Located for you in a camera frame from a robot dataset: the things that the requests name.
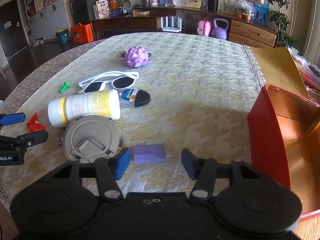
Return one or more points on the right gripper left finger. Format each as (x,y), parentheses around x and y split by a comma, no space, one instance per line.
(108,172)

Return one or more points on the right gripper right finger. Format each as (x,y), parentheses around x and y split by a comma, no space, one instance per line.
(203,172)

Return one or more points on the red plastic clip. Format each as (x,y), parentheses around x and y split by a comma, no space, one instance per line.
(33,124)

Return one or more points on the round jar silver lid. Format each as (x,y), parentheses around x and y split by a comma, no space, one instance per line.
(91,137)

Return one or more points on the purple eraser block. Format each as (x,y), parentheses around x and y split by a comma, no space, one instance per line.
(149,154)

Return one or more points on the white yellow pill bottle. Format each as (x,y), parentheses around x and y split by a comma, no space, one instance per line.
(62,111)

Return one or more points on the small bottle black cap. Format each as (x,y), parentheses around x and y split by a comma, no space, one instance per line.
(134,97)

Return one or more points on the green chess pawn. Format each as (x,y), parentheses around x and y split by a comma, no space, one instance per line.
(64,87)

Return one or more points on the red metal tin box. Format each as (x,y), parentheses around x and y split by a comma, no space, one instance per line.
(284,136)

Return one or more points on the white sunglasses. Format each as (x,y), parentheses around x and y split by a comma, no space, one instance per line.
(108,80)

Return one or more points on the purple spiky ball toy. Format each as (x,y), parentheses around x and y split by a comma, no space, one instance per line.
(136,57)

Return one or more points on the orange gift bag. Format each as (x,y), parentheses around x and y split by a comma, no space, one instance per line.
(82,33)

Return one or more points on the purple kettlebell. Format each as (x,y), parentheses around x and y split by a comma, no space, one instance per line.
(219,32)

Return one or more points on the pink toy suitcase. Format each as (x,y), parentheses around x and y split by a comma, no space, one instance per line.
(204,27)

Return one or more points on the stack of colourful books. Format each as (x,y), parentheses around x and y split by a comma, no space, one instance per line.
(308,71)

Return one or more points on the white wifi router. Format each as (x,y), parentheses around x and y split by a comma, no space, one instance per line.
(171,24)

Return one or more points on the wooden tv cabinet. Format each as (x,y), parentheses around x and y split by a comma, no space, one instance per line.
(239,30)

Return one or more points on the black cylinder speaker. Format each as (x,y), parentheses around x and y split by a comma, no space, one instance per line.
(213,5)

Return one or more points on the bag of fruit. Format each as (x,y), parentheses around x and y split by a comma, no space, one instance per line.
(245,9)

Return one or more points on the blue paper bag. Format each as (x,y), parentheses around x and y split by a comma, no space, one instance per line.
(260,13)

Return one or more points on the potted green tree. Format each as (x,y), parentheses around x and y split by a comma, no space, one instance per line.
(283,19)

